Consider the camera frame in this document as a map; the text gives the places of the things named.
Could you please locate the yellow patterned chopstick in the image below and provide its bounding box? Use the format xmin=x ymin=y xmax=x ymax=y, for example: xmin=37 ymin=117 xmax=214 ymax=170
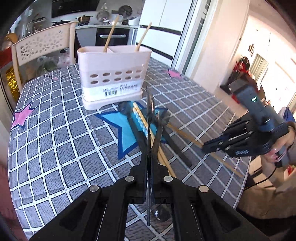
xmin=166 ymin=122 xmax=243 ymax=178

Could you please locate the plain bamboo chopstick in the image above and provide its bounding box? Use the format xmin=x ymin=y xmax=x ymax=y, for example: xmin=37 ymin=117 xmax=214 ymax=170
xmin=103 ymin=15 xmax=119 ymax=53

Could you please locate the person right hand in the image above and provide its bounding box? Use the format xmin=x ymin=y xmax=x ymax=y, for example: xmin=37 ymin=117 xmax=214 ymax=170
xmin=260 ymin=121 xmax=295 ymax=176

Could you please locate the grey checked tablecloth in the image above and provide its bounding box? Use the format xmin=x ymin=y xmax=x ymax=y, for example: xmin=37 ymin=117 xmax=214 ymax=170
xmin=8 ymin=59 xmax=236 ymax=238

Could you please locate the white utensil holder caddy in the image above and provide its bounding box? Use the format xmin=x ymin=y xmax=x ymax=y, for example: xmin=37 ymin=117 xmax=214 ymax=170
xmin=77 ymin=45 xmax=152 ymax=110

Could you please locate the white refrigerator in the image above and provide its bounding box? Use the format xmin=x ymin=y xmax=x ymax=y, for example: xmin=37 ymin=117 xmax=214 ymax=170
xmin=135 ymin=0 xmax=192 ymax=66

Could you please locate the black built-in oven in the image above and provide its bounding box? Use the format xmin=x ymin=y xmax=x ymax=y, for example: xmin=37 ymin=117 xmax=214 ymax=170
xmin=95 ymin=28 xmax=130 ymax=46

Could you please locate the white rice cooker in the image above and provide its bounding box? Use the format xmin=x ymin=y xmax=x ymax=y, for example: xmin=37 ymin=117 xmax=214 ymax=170
xmin=128 ymin=16 xmax=140 ymax=26

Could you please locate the steel pot on stove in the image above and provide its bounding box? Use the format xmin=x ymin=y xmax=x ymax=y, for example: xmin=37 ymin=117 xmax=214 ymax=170
xmin=76 ymin=14 xmax=92 ymax=26

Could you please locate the black wok on stove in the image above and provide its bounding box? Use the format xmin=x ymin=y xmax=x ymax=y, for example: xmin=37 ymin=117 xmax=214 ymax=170
xmin=52 ymin=20 xmax=70 ymax=26

